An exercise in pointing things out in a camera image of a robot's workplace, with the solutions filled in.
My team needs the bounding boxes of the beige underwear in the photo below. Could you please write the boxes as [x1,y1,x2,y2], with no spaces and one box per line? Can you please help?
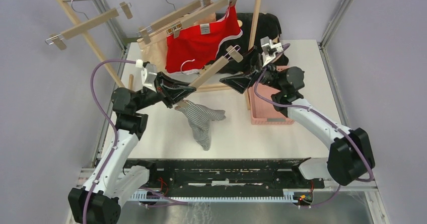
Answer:
[136,11,218,72]

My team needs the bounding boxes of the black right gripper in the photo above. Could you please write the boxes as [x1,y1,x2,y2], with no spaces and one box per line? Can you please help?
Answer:
[221,45,284,94]

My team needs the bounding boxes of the grey striped underwear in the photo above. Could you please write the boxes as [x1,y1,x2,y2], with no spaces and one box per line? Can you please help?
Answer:
[175,100,226,151]

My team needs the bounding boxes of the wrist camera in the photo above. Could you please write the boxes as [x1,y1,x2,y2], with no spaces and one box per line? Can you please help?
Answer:
[260,37,283,67]
[141,61,158,92]

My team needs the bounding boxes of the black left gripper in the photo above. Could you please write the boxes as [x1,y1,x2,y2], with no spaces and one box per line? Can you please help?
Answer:
[134,70,196,112]

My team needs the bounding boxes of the wooden clip hanger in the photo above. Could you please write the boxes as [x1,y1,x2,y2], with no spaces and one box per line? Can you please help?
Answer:
[45,0,133,50]
[189,45,243,89]

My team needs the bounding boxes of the pink perforated plastic basket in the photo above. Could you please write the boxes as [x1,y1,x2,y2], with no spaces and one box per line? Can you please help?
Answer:
[248,84,294,125]

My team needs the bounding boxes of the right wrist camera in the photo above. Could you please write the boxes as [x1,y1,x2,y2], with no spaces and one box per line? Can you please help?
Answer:
[260,37,283,67]

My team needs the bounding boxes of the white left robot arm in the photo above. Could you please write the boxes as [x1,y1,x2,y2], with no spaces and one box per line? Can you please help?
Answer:
[68,72,196,223]

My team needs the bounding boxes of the empty wooden clip hanger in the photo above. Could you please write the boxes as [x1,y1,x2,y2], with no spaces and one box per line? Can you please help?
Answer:
[45,0,133,50]

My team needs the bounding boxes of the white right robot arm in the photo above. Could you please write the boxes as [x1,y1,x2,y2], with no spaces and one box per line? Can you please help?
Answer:
[220,51,375,188]

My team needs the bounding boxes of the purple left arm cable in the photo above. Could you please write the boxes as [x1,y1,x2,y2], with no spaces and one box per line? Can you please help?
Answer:
[82,58,144,224]

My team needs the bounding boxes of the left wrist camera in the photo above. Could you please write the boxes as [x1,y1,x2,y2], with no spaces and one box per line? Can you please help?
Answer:
[141,61,158,92]

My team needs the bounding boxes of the red underwear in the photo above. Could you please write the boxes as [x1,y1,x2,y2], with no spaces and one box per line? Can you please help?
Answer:
[165,6,243,74]

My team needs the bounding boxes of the wooden hanger with red underwear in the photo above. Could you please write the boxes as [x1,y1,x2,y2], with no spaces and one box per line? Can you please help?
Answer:
[166,0,237,38]

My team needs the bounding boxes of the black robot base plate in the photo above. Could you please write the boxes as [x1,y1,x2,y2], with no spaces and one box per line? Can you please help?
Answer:
[122,159,325,198]

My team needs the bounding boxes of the black floral plush pillow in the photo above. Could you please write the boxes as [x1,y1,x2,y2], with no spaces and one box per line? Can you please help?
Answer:
[200,13,289,74]

